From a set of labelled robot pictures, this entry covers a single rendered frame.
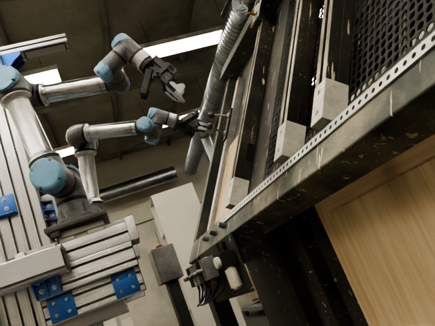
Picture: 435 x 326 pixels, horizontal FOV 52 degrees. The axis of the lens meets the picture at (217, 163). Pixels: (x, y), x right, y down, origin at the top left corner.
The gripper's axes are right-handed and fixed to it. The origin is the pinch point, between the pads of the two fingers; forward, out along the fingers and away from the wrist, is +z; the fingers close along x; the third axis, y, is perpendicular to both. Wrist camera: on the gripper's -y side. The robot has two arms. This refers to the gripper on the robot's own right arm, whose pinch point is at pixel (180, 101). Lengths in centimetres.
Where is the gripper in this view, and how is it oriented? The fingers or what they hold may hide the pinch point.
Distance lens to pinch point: 169.4
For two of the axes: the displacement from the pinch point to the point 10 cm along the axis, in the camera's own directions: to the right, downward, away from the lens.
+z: 7.5, 6.6, -1.1
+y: 6.5, -6.8, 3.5
